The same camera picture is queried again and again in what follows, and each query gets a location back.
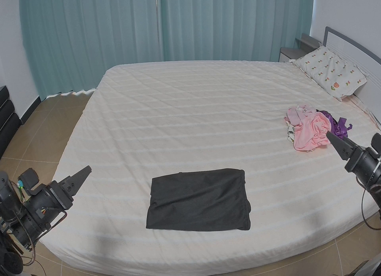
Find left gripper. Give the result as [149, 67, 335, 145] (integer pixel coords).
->
[13, 165, 92, 244]

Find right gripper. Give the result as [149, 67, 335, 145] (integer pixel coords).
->
[326, 131, 381, 186]

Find black T-shirt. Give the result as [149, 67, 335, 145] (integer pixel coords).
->
[145, 168, 252, 231]

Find purple garment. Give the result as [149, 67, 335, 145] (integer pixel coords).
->
[316, 109, 352, 139]

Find pink garment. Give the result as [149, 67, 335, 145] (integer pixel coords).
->
[284, 105, 332, 152]

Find cream printed garment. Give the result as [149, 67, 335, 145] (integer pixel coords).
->
[286, 121, 296, 144]

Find white printed pillow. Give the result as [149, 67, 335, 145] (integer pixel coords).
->
[290, 45, 368, 102]

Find dark grey dressing table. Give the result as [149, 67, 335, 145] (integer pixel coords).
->
[0, 86, 21, 157]

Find bed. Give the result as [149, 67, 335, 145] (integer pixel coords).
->
[39, 26, 381, 276]

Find blue-green curtain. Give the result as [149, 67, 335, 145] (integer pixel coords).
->
[19, 0, 163, 98]
[159, 0, 315, 62]

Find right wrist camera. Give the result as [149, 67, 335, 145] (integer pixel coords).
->
[370, 133, 381, 158]

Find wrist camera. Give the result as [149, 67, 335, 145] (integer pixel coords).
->
[18, 168, 51, 198]
[370, 133, 381, 158]

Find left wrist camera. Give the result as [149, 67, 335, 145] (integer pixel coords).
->
[18, 168, 51, 198]

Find black cable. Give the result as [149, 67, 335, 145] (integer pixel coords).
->
[361, 185, 381, 231]

